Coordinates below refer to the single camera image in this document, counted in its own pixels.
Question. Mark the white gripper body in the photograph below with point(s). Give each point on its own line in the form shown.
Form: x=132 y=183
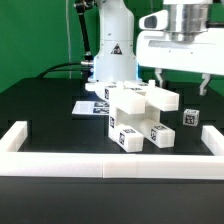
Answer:
x=181 y=39

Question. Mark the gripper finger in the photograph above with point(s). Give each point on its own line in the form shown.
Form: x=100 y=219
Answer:
x=203 y=86
x=161 y=78

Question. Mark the white chair back bar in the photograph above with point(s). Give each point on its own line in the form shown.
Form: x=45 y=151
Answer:
x=157 y=97

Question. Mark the white chair seat part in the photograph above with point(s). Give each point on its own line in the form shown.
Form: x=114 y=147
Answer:
x=117 y=117

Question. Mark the white tag sheet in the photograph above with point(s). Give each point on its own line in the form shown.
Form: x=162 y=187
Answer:
x=91 y=108

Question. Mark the black camera stand pole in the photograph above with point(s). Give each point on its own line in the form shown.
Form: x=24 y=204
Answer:
x=81 y=7

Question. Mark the white U-shaped fence frame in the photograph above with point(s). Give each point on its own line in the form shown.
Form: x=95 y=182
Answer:
x=14 y=162

